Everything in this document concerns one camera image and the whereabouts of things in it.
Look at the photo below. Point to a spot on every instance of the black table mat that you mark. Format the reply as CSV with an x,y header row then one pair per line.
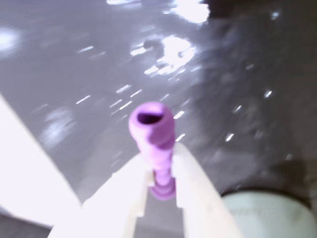
x,y
74,62

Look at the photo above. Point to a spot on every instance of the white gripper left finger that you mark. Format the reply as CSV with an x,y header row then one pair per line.
x,y
111,203

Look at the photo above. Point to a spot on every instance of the pale green steel mug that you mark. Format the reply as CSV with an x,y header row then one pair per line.
x,y
262,215

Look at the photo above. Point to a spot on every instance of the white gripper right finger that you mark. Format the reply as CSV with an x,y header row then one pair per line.
x,y
198,198

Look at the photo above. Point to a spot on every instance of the purple pen grip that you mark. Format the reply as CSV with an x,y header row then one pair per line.
x,y
156,138

